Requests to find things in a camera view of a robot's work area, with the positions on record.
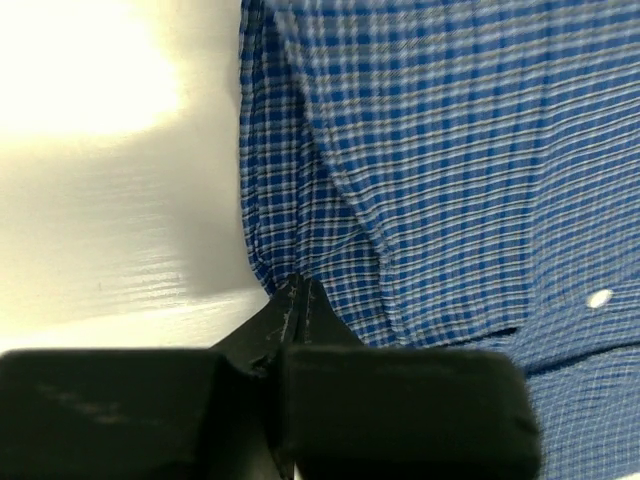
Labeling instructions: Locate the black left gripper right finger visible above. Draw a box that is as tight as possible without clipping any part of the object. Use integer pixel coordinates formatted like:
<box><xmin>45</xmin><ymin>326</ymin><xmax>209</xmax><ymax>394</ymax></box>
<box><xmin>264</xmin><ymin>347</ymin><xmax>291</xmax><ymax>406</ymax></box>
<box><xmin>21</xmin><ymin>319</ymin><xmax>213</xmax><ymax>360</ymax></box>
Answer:
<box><xmin>279</xmin><ymin>279</ymin><xmax>542</xmax><ymax>479</ymax></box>

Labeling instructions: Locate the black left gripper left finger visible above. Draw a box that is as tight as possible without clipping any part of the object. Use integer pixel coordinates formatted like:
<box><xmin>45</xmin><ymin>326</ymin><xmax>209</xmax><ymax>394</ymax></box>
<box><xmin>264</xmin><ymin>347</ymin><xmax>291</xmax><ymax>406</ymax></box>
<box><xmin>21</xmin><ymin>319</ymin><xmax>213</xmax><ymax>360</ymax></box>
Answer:
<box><xmin>1</xmin><ymin>276</ymin><xmax>303</xmax><ymax>479</ymax></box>

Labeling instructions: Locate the blue checkered long sleeve shirt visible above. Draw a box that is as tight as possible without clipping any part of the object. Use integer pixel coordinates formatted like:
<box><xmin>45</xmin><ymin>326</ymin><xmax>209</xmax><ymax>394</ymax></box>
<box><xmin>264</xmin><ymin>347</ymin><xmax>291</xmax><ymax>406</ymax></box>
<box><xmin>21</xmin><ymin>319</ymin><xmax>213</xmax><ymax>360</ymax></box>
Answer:
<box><xmin>239</xmin><ymin>1</ymin><xmax>639</xmax><ymax>479</ymax></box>

